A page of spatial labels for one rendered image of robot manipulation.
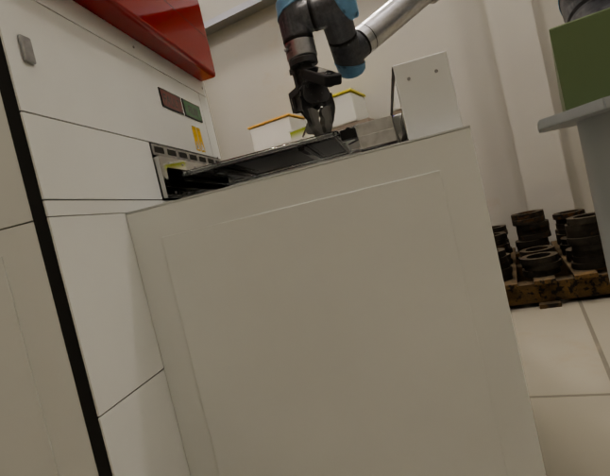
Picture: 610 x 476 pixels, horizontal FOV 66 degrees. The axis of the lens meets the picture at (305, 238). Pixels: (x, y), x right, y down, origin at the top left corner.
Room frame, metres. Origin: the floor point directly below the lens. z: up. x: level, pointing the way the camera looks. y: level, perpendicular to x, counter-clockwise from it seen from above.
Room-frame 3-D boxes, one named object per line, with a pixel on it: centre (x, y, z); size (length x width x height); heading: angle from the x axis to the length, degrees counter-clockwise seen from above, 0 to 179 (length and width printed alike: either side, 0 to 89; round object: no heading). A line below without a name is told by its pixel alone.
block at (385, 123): (1.04, -0.21, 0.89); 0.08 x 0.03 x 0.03; 79
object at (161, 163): (1.25, 0.24, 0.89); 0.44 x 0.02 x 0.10; 169
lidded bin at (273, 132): (4.24, 0.01, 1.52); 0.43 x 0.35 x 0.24; 64
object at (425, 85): (1.09, -0.32, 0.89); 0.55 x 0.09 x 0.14; 169
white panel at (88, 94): (1.08, 0.29, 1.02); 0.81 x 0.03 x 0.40; 169
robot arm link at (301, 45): (1.16, -0.09, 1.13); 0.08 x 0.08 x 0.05
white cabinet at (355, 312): (1.28, -0.09, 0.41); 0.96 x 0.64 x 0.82; 169
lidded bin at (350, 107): (3.99, -0.50, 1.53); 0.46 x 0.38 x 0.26; 64
